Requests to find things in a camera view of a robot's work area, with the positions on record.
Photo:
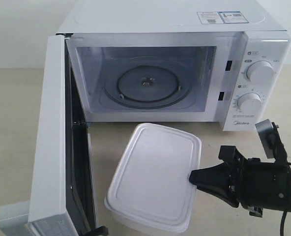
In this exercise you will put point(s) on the lower white timer knob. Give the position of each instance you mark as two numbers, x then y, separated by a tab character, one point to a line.
249	103

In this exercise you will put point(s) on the white Midea microwave body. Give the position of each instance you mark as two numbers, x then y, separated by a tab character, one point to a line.
218	55

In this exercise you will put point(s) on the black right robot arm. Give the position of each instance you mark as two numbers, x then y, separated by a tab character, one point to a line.
249	183

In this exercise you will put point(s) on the glass turntable plate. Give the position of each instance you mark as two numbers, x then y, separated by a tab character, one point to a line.
146	83

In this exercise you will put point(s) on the warning label sticker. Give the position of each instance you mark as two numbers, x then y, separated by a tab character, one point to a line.
222	17

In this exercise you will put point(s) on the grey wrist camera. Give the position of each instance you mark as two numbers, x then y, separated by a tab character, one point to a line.
265	130

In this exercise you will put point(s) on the upper white control knob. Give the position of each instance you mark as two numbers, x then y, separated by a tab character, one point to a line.
260	72

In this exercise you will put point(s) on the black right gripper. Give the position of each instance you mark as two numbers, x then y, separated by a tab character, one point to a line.
247	182

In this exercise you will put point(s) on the white lidded plastic container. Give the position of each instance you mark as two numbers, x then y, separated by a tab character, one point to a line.
150	191

